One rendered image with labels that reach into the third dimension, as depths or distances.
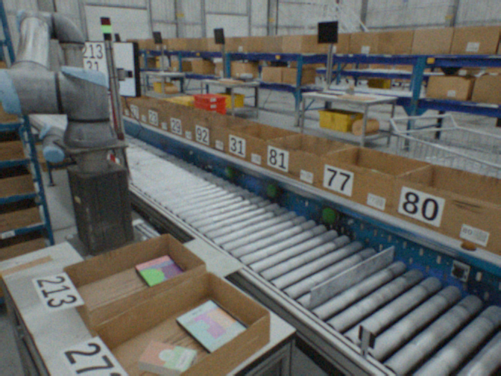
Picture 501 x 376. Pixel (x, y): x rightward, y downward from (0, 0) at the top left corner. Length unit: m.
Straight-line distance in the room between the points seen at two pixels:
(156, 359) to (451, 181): 1.34
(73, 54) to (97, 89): 0.59
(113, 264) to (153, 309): 0.33
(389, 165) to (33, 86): 1.52
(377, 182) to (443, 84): 4.67
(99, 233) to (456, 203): 1.33
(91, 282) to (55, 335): 0.24
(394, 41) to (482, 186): 5.30
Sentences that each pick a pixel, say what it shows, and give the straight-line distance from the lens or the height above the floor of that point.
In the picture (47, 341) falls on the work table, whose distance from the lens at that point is 1.29.
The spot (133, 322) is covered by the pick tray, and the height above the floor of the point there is 0.80.
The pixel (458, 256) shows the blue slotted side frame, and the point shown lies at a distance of 1.49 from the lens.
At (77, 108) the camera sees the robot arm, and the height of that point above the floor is 1.32.
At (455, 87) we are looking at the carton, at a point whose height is 0.96.
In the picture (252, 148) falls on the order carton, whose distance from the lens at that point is 2.17.
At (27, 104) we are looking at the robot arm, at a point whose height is 1.34.
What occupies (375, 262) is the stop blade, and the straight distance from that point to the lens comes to 1.51.
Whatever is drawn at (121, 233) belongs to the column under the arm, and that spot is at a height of 0.81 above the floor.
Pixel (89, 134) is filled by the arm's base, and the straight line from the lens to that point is 1.50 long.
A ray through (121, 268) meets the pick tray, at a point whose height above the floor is 0.77.
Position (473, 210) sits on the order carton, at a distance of 1.49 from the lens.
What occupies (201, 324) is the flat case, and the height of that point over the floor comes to 0.78.
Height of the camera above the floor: 1.53
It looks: 21 degrees down
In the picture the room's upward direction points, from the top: straight up
